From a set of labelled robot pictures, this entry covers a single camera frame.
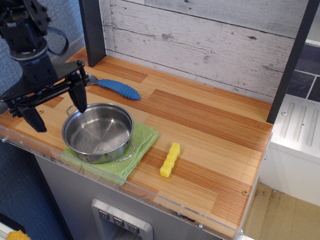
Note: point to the dark grey right post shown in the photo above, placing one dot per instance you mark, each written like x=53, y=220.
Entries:
x=303, y=31

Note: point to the yellow plastic corn piece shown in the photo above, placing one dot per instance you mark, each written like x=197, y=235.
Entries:
x=169, y=163

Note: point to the white ribbed counter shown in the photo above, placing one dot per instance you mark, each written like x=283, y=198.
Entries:
x=297, y=126

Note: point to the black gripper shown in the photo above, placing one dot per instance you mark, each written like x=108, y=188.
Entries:
x=42, y=81

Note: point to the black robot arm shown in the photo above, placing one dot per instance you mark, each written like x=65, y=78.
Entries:
x=24, y=25

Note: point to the silver dispenser panel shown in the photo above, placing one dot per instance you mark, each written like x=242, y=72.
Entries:
x=115, y=224

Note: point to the stainless steel pot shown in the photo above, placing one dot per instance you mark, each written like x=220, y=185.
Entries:
x=101, y=134

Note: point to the blue handled metal spoon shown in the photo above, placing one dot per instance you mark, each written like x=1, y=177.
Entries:
x=116, y=86

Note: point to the green folded cloth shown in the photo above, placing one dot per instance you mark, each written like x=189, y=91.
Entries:
x=117, y=172

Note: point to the yellow object bottom left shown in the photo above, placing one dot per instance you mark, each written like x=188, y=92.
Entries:
x=17, y=235

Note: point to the clear acrylic table guard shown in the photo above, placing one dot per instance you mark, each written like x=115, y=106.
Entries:
x=201, y=180

